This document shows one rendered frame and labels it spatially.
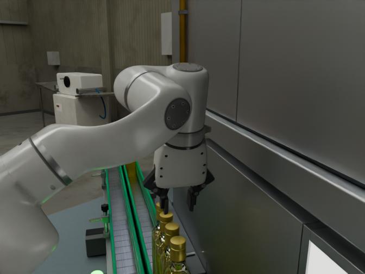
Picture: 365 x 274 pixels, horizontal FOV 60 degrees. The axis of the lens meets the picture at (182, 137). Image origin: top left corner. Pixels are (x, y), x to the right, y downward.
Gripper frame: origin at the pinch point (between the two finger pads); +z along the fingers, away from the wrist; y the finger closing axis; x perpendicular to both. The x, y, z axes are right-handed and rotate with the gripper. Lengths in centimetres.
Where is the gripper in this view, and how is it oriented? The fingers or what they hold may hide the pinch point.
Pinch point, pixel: (177, 201)
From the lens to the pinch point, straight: 66.5
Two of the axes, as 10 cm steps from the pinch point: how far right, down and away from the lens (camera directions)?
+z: -0.6, 8.7, 4.9
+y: -9.7, 0.6, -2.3
